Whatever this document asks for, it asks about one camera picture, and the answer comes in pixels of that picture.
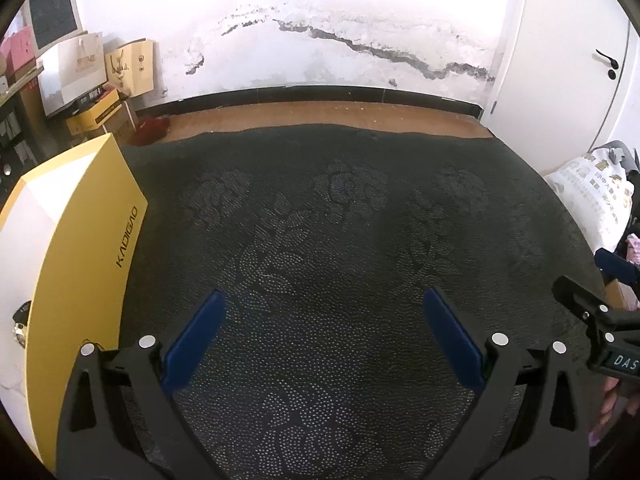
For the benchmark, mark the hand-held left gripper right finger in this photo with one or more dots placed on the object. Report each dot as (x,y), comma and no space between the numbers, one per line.
(452,342)

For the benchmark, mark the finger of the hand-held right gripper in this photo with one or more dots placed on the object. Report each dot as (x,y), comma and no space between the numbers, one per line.
(580,300)
(617,267)

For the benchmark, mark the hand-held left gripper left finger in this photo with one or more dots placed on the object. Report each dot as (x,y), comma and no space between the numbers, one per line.
(192,350)

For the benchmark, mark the large yellow cardboard box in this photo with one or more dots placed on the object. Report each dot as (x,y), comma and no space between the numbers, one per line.
(85,260)

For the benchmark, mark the person's right hand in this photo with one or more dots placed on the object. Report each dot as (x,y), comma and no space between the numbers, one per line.
(610,405)

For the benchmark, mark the pink cloth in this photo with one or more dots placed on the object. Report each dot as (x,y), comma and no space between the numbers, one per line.
(634,250)

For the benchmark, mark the white printed sack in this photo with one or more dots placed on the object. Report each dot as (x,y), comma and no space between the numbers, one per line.
(595,200)

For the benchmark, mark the dark patterned mat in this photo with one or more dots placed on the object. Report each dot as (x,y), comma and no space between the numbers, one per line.
(350,235)

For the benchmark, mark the white door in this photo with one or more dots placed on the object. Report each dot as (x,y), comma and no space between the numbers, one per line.
(560,60)

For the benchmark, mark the red cloth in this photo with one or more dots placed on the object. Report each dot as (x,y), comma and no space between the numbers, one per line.
(150,131)

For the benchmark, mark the brown cardboard box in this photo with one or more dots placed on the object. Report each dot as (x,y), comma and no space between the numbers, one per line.
(125,127)

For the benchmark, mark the small yellow box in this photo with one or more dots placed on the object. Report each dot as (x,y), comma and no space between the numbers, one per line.
(92,115)

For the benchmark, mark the flat black box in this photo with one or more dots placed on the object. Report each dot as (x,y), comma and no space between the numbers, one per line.
(95,96)

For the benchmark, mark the tan cardboard box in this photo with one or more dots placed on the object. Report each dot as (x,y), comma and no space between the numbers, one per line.
(130,67)

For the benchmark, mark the white paper bag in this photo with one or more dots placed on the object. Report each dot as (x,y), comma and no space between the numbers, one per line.
(70,72)

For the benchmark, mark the dark desk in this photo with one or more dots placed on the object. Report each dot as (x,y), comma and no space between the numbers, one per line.
(20,84)

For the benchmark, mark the pink box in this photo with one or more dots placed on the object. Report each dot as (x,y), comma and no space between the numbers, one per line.
(17,50)

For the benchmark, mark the old white monitor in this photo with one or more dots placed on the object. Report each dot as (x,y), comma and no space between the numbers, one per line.
(52,15)

